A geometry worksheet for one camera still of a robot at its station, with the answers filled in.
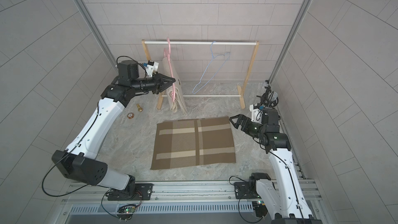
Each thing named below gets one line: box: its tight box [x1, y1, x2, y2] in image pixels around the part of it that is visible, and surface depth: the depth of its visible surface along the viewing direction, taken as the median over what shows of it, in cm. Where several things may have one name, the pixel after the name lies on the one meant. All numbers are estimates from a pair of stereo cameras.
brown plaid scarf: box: [150, 116, 237, 171], surface depth 88 cm
